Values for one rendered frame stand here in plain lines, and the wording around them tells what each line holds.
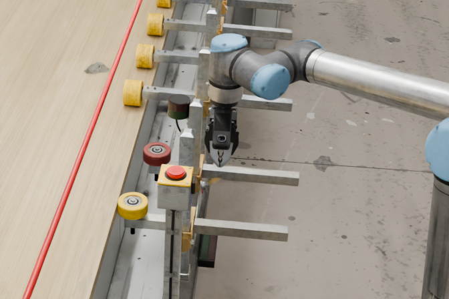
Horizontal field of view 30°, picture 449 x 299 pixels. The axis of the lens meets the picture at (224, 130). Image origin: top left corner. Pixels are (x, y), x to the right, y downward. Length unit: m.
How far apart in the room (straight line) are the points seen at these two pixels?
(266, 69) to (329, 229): 1.74
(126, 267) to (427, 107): 1.04
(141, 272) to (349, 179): 1.74
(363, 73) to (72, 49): 1.31
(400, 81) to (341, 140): 2.35
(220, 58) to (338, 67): 0.29
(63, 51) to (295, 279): 1.28
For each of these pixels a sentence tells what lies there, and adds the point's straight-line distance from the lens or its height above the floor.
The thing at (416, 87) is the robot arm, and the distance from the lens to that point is 1.88.
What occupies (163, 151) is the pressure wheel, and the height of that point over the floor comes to 0.90.
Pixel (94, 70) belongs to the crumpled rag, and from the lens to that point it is 2.81.
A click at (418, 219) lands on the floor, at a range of 3.81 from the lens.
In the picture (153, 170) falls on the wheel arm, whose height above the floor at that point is 0.84.
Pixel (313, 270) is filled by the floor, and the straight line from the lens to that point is 3.43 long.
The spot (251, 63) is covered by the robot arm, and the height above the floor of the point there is 1.32.
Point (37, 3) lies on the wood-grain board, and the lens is 3.33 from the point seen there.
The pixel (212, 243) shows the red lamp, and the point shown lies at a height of 0.70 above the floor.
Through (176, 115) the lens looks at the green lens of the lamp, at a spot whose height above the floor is 1.07.
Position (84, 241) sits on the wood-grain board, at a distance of 2.11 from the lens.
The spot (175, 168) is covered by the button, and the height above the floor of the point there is 1.23.
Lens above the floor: 2.26
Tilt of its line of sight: 33 degrees down
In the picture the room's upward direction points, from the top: 4 degrees clockwise
